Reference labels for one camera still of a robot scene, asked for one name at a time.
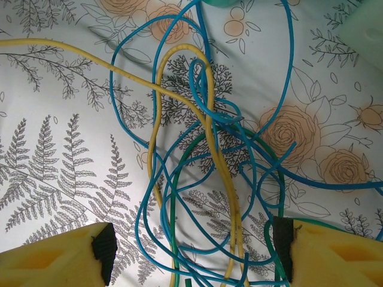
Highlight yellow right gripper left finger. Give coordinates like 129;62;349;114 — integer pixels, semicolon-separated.
0;222;118;287

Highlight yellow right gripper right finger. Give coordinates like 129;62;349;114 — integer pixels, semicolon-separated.
273;216;383;287

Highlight thick blue cable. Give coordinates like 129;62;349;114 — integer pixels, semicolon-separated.
188;0;383;195

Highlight thin blue cable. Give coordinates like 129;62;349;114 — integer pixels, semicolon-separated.
251;0;296;141
134;119;299;287
109;13;210;150

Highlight floral patterned tablecloth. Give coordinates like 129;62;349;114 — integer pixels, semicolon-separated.
0;0;383;287

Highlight mint green plastic basket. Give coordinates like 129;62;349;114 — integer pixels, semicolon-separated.
337;0;383;62

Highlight teal plastic basket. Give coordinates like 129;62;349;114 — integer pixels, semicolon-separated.
200;0;242;7

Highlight thin yellow cable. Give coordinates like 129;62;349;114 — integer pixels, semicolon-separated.
0;38;249;287

